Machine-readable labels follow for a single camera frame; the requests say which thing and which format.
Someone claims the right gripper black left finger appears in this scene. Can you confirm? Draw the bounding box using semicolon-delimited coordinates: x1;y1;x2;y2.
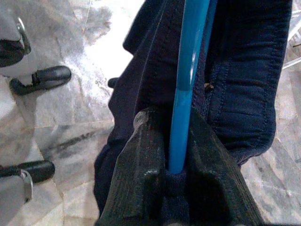
95;107;166;226

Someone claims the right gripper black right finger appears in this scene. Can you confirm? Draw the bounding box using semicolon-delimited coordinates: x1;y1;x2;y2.
187;107;267;226

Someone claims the blue plastic hanger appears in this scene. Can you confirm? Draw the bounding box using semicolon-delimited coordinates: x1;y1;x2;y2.
168;0;218;174

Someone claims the dark navy garment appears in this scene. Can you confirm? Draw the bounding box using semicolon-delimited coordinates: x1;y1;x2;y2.
94;0;292;226

